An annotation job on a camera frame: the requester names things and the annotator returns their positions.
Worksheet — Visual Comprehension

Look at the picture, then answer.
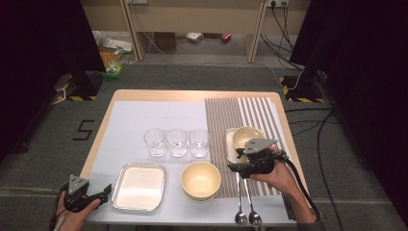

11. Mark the black stand base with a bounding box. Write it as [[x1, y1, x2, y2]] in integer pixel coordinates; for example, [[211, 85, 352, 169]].
[[68, 70, 104, 101], [283, 71, 325, 100]]

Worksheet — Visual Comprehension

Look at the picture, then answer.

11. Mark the white paper sheet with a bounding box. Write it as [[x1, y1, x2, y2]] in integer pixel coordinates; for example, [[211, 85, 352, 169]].
[[89, 99, 309, 225]]

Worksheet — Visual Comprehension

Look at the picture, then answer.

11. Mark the striped brown white placemat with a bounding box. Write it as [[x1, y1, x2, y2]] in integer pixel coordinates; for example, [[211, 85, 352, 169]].
[[204, 96, 294, 199]]

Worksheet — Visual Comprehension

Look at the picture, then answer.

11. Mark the person's left hand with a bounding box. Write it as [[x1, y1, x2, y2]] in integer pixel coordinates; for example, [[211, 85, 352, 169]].
[[52, 191, 101, 231]]

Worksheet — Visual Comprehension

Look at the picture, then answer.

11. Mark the black power cable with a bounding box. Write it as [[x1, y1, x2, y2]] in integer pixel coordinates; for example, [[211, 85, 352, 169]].
[[260, 3, 306, 71]]

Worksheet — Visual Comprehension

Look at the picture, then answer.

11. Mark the person's right hand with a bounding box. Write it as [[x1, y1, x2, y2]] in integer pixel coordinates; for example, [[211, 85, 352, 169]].
[[249, 144, 298, 197]]

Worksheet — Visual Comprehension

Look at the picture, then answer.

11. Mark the black curtain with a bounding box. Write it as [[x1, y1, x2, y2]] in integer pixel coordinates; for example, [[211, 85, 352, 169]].
[[290, 0, 408, 225], [0, 0, 105, 162]]

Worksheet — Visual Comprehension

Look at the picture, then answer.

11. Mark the grey cable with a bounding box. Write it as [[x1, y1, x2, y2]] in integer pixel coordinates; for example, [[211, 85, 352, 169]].
[[57, 214, 69, 231]]

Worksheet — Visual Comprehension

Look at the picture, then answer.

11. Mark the silver square tray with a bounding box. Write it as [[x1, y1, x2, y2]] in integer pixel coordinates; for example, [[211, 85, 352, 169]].
[[111, 162, 167, 213]]

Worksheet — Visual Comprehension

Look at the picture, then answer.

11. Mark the pile of plastic bags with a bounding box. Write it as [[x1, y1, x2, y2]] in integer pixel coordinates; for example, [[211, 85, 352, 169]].
[[91, 30, 138, 81]]

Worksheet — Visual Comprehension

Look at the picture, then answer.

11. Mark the clear drinking glass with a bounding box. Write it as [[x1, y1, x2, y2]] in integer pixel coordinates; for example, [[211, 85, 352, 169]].
[[188, 128, 211, 158], [166, 128, 189, 158], [143, 127, 167, 158]]

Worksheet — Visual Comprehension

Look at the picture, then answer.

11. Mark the cream bowl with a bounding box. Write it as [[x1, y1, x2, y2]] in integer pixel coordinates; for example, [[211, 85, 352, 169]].
[[231, 125, 268, 152], [183, 189, 221, 203], [180, 160, 222, 200]]

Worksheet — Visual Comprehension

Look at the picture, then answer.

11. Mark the white square plate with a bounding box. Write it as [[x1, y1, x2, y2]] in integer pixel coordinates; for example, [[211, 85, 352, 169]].
[[115, 166, 165, 209], [225, 128, 246, 164]]

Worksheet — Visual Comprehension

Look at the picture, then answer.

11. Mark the silver spoon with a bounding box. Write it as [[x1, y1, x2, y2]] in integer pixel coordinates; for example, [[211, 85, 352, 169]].
[[243, 177, 263, 227], [235, 175, 248, 227]]

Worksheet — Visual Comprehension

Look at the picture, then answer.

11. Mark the thin black floor cable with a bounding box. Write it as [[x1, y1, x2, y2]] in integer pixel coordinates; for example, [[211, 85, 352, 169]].
[[284, 107, 336, 114]]

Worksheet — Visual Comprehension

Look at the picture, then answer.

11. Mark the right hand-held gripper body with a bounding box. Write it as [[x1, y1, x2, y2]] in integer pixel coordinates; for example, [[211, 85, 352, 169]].
[[235, 138, 279, 179]]

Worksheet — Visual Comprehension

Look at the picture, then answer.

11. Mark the white crumpled cloth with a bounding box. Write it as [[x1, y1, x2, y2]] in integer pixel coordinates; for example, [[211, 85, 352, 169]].
[[185, 32, 205, 44]]

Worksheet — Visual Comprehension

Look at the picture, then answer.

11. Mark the yellow black hazard tape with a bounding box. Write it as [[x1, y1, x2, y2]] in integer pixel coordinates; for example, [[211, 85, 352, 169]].
[[52, 81, 98, 102], [278, 76, 325, 104]]

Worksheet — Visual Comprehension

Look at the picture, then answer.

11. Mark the thick black floor cable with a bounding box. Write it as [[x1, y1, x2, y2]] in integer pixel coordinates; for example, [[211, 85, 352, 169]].
[[316, 109, 345, 231]]

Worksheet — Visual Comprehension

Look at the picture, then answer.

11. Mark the bundle of black chopsticks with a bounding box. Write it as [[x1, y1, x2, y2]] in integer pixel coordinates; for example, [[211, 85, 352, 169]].
[[283, 194, 298, 222]]

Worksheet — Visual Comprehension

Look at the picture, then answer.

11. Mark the beige wooden desk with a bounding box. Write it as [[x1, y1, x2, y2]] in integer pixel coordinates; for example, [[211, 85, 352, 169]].
[[80, 0, 312, 64]]

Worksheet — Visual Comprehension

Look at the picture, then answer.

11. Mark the brown cardboard box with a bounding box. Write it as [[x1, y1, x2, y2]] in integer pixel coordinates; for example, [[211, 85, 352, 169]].
[[153, 32, 177, 51]]

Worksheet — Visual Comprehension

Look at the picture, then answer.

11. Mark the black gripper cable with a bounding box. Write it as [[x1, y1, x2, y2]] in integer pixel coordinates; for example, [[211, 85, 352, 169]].
[[275, 150, 321, 222], [48, 183, 70, 231]]

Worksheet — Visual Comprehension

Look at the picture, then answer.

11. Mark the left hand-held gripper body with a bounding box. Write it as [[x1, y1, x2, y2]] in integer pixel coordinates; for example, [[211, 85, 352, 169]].
[[63, 173, 104, 214]]

